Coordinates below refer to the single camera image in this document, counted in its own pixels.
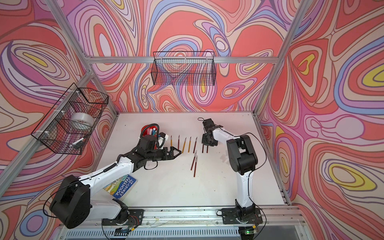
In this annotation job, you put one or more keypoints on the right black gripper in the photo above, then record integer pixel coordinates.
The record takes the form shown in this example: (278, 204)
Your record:
(204, 141)

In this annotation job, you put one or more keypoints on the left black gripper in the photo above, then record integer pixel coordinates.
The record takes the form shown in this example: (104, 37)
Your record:
(170, 156)

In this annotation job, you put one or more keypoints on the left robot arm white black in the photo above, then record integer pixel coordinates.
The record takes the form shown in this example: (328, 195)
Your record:
(72, 204)

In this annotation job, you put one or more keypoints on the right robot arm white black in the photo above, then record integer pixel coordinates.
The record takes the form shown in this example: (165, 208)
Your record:
(242, 159)

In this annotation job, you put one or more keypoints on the red pen cup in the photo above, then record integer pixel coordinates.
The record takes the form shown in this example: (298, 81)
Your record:
(151, 129)

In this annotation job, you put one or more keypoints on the treehouse storey book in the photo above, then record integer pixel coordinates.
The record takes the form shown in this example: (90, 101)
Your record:
(121, 186)

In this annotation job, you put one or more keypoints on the white tape roll in basket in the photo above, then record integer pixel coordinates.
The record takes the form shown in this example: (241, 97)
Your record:
(82, 121)

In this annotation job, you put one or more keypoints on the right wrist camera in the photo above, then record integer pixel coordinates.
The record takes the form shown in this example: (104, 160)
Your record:
(208, 123)

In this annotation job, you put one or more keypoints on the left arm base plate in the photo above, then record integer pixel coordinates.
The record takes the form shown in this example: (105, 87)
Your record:
(129, 218)

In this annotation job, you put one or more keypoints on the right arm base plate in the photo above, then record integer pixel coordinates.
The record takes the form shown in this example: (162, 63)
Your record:
(232, 216)

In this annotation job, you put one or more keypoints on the black wire basket back wall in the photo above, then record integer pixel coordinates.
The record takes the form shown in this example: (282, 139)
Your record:
(184, 68)

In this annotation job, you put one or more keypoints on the black wire basket wall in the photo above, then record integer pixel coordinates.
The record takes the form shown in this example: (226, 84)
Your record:
(69, 124)
(184, 68)

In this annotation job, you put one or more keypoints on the black wire basket left wall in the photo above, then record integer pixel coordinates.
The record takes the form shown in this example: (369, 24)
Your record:
(69, 124)

